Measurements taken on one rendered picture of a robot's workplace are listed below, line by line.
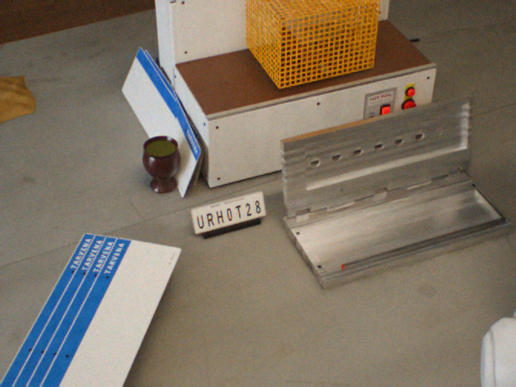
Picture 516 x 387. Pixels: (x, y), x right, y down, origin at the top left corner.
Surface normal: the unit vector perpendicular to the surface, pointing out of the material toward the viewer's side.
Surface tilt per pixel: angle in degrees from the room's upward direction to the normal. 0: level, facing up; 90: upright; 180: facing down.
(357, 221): 0
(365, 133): 79
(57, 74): 0
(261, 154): 90
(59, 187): 0
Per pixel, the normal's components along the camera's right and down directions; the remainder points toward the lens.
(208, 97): 0.00, -0.76
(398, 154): 0.37, 0.44
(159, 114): -0.81, -0.11
